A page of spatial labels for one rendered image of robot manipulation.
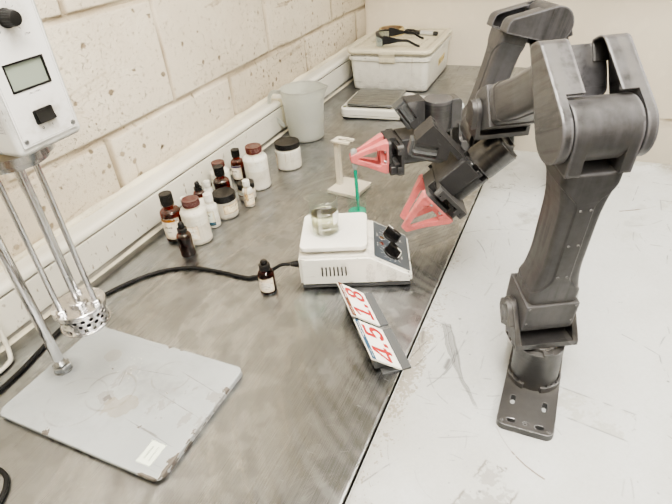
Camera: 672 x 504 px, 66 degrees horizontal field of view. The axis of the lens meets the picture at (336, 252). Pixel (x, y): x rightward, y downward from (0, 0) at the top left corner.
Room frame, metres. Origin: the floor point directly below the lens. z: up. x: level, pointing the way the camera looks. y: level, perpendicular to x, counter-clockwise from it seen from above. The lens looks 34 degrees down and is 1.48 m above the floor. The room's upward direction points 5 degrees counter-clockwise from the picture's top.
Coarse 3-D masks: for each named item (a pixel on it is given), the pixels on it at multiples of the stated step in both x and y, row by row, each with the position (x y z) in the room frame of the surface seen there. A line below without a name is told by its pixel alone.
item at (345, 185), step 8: (336, 144) 1.15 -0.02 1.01; (344, 144) 1.12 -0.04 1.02; (336, 152) 1.15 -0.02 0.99; (336, 160) 1.15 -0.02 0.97; (336, 168) 1.15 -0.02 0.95; (336, 176) 1.15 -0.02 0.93; (336, 184) 1.15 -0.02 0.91; (344, 184) 1.15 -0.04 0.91; (352, 184) 1.14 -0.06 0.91; (360, 184) 1.14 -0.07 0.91; (368, 184) 1.13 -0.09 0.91; (336, 192) 1.11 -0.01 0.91; (344, 192) 1.10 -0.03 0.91
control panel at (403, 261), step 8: (376, 224) 0.86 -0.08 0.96; (376, 232) 0.83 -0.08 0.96; (376, 240) 0.80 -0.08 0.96; (384, 240) 0.81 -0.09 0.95; (400, 240) 0.83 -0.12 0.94; (376, 248) 0.77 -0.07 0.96; (384, 248) 0.78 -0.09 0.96; (400, 248) 0.80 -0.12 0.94; (376, 256) 0.75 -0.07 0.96; (384, 256) 0.75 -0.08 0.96; (400, 256) 0.77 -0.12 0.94; (408, 256) 0.79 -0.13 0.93; (400, 264) 0.75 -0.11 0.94; (408, 264) 0.76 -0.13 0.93
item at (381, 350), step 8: (368, 328) 0.60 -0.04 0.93; (376, 328) 0.62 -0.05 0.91; (368, 336) 0.58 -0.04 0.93; (376, 336) 0.59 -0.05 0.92; (376, 344) 0.57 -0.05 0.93; (384, 344) 0.58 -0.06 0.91; (376, 352) 0.55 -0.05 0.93; (384, 352) 0.56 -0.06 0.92; (384, 360) 0.54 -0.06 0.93; (392, 360) 0.55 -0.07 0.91
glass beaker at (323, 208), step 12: (324, 192) 0.83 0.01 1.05; (312, 204) 0.79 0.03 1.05; (324, 204) 0.78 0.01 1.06; (336, 204) 0.80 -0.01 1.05; (312, 216) 0.79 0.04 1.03; (324, 216) 0.78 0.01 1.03; (336, 216) 0.79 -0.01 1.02; (312, 228) 0.80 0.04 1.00; (324, 228) 0.78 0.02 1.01; (336, 228) 0.79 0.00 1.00
